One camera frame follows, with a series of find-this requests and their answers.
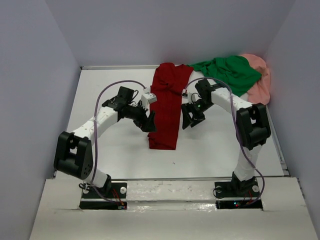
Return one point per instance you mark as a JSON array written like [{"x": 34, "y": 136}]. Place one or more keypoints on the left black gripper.
[{"x": 146, "y": 124}]

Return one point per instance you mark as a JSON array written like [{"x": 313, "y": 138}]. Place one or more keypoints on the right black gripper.
[{"x": 186, "y": 119}]

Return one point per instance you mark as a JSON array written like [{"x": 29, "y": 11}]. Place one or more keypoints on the red t shirt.
[{"x": 168, "y": 83}]

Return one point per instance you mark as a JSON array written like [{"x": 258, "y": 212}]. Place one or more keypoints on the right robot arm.
[{"x": 252, "y": 129}]

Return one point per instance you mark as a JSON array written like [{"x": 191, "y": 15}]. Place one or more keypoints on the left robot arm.
[{"x": 76, "y": 151}]

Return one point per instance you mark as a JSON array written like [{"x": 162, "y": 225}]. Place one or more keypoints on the green t shirt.
[{"x": 234, "y": 70}]

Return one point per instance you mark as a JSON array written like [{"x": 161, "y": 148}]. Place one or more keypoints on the pink t shirt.
[{"x": 260, "y": 91}]

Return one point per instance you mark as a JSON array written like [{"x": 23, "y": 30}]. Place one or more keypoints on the white front cover board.
[{"x": 173, "y": 210}]

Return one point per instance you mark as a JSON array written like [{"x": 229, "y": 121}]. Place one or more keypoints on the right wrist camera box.
[{"x": 191, "y": 97}]

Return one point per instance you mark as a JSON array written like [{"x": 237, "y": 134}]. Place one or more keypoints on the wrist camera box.
[
  {"x": 191, "y": 97},
  {"x": 147, "y": 98}
]

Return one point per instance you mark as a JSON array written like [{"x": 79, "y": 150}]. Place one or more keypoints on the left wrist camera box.
[{"x": 147, "y": 98}]

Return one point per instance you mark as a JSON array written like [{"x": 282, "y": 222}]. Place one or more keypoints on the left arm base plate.
[{"x": 115, "y": 199}]

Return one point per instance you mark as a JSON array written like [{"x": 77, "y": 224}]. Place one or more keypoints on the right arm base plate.
[{"x": 228, "y": 199}]

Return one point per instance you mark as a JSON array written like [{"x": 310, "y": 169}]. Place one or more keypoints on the aluminium right table rail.
[{"x": 282, "y": 161}]

